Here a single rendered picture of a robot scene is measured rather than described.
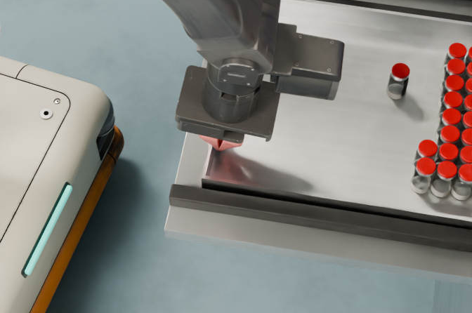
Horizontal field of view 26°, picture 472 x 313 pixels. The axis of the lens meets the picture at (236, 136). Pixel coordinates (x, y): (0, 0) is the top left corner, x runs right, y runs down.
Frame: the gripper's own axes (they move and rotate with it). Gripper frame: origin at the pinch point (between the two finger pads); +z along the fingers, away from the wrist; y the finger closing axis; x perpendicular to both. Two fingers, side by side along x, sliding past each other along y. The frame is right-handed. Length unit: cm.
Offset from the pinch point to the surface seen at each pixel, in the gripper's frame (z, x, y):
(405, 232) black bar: -2.6, -7.4, 21.2
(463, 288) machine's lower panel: 44, 9, 41
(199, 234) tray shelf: 1.9, -10.7, 0.0
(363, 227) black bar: -2.0, -7.5, 16.8
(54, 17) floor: 96, 76, -44
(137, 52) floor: 93, 70, -23
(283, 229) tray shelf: 0.9, -8.4, 8.7
